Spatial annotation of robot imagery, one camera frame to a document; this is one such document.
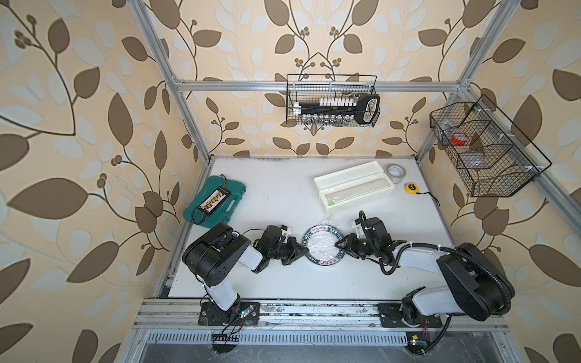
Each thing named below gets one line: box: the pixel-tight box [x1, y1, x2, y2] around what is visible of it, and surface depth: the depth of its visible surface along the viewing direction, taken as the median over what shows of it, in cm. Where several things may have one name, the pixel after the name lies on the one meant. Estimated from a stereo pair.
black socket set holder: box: [292, 93, 381, 126], surface depth 86 cm
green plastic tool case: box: [183, 175, 247, 230], surface depth 101 cm
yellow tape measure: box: [403, 182, 423, 195], surface depth 107 cm
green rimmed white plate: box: [302, 223, 345, 267], surface depth 91 cm
